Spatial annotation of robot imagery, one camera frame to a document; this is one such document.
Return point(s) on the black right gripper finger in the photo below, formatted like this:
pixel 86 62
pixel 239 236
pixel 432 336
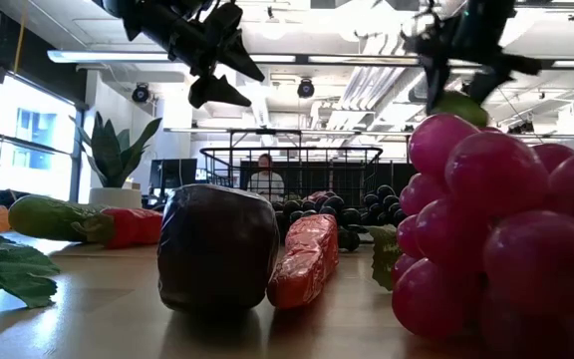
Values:
pixel 435 77
pixel 491 75

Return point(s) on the dark green cucumber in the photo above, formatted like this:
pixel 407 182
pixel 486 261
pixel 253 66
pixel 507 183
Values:
pixel 43 218

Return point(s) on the round black ceiling spotlight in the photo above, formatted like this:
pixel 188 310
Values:
pixel 305 88
pixel 140 93

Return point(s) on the pink grape bunch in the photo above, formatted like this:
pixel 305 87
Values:
pixel 496 174

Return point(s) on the purple carrot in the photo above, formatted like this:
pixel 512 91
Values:
pixel 217 249

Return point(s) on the orange carrot with green leaves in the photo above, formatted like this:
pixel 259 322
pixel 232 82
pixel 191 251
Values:
pixel 8 264

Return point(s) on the green plant in white pot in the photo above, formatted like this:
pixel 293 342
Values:
pixel 112 154

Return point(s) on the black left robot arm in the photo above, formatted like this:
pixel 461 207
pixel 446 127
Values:
pixel 112 7

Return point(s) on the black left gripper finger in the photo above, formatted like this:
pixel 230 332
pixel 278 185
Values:
pixel 232 47
pixel 212 92

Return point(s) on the black computer monitor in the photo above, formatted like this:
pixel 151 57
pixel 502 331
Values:
pixel 172 174

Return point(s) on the red chili pepper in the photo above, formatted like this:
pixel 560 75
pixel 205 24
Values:
pixel 135 227

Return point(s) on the person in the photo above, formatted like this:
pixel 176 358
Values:
pixel 266 182

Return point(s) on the long ceiling light strip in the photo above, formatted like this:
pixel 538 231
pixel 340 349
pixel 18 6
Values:
pixel 107 56

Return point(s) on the dark purple grape bunch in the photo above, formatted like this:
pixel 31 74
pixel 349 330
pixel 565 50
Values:
pixel 384 204
pixel 312 214

